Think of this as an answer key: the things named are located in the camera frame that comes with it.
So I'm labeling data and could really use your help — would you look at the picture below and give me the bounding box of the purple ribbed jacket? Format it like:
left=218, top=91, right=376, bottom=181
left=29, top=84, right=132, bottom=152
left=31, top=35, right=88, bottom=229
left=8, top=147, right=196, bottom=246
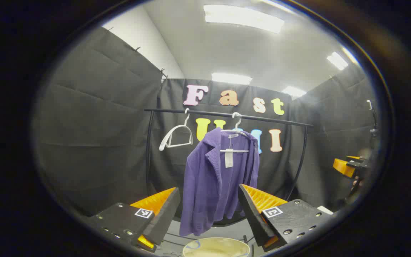
left=179, top=127, right=260, bottom=237

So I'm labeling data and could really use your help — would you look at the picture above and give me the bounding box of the black backdrop cloth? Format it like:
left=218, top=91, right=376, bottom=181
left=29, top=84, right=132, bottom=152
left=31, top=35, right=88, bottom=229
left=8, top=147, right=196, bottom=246
left=32, top=27, right=379, bottom=229

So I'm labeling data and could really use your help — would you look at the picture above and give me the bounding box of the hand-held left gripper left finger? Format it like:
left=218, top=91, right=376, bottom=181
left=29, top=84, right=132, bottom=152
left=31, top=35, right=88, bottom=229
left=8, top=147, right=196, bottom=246
left=84, top=187, right=181, bottom=253

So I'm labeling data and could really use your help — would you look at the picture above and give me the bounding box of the dark camera stand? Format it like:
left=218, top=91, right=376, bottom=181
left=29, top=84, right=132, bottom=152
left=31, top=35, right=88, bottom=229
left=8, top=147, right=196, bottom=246
left=366, top=100, right=379, bottom=143

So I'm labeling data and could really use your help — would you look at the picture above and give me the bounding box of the ceiling light panel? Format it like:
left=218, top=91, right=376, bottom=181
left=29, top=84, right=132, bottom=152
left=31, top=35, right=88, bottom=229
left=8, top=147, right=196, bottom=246
left=212, top=73, right=252, bottom=85
left=327, top=52, right=349, bottom=71
left=282, top=86, right=306, bottom=97
left=204, top=4, right=284, bottom=33

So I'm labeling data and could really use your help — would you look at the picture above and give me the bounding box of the white plastic clothes hanger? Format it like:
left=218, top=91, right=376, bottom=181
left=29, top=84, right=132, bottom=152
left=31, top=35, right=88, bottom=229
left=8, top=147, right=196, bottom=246
left=159, top=108, right=194, bottom=151
left=220, top=112, right=250, bottom=153

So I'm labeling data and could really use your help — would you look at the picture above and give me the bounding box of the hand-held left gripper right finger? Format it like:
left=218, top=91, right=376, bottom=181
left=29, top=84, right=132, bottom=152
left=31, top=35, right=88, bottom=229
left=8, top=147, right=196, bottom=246
left=238, top=184, right=335, bottom=252

